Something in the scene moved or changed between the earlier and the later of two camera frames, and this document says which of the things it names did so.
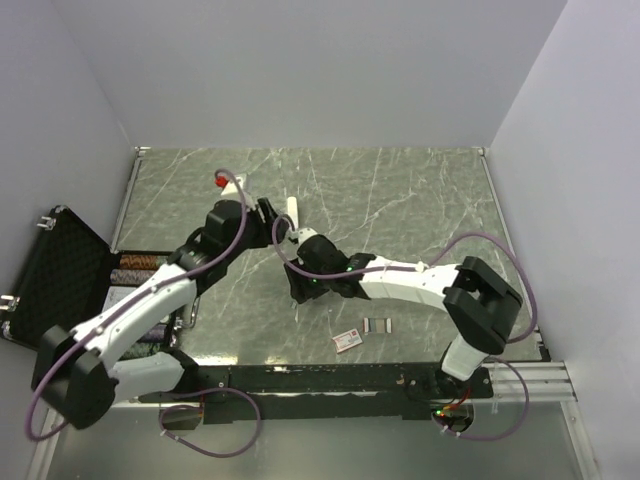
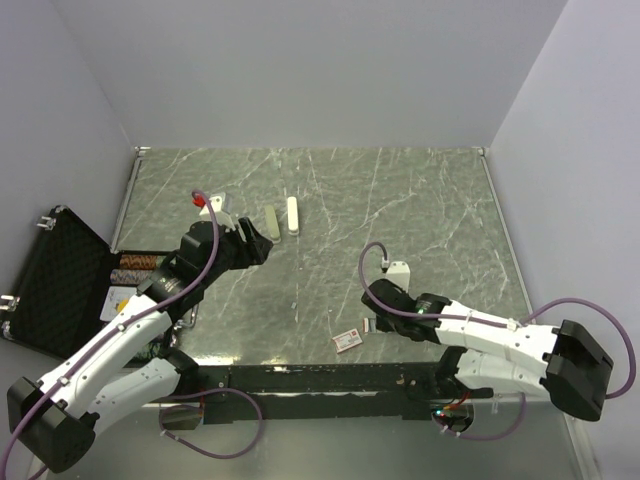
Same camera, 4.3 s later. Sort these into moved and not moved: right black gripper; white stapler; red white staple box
Moved: right black gripper
Not moved: white stapler; red white staple box
